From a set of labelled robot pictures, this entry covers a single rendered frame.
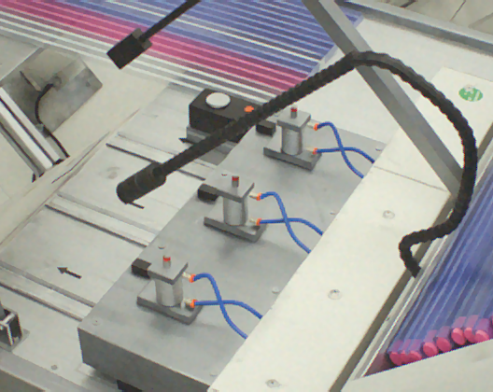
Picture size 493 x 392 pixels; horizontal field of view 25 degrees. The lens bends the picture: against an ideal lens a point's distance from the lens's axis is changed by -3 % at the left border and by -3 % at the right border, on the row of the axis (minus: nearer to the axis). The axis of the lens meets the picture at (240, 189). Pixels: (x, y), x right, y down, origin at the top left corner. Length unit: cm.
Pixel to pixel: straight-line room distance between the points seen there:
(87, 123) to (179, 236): 147
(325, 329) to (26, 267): 32
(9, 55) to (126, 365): 54
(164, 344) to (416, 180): 28
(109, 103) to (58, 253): 144
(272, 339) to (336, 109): 42
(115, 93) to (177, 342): 165
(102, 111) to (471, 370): 190
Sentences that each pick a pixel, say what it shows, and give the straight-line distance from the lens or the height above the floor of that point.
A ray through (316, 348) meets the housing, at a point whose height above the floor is 128.
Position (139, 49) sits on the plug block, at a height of 115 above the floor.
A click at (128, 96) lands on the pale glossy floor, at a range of 252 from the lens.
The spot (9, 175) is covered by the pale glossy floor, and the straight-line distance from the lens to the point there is 228.
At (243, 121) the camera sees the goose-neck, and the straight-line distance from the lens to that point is 73.
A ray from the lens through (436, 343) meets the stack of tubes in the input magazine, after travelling 71.
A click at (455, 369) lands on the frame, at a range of 64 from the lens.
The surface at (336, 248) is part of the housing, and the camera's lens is 93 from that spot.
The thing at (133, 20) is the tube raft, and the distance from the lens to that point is 135.
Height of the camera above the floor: 189
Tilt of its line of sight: 46 degrees down
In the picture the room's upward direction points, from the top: 63 degrees clockwise
